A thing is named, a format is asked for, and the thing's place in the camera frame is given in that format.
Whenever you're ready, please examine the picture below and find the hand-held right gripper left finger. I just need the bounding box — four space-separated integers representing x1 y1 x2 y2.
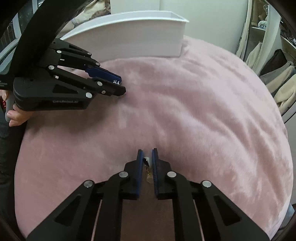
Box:
44 38 122 83

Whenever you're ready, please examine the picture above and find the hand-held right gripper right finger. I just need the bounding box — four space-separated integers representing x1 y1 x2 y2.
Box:
46 65 127 99

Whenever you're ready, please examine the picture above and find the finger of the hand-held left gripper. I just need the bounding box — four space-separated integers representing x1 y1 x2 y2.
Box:
151 148 270 241
26 149 145 241

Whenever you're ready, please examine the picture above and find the white pearl earring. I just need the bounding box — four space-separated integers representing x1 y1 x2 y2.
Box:
143 157 155 184

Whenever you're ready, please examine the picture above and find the white storage box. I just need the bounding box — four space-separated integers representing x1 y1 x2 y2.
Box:
60 11 189 62

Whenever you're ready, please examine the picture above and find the person's left hand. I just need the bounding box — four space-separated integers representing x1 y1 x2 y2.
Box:
6 105 30 127

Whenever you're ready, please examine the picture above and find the pile of pink grey clothes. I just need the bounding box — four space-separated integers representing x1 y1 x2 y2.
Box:
69 0 111 25

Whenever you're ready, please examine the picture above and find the pink fleece blanket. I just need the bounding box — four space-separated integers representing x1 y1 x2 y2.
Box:
14 35 294 241

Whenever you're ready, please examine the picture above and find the dark clothing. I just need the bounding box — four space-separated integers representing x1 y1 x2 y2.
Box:
0 124 26 234

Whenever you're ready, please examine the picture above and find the hanging cream coat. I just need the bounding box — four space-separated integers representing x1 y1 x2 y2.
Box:
274 74 296 114

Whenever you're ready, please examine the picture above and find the hanging grey coat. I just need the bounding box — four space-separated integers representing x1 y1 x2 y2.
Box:
261 61 295 93

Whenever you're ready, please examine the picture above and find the standing mirror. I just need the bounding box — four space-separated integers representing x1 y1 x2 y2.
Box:
236 0 282 73

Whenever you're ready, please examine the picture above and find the hanging black coat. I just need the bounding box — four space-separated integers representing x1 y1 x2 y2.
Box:
260 49 287 77

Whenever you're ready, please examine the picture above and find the open wardrobe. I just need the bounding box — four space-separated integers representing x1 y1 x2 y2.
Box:
275 11 296 123

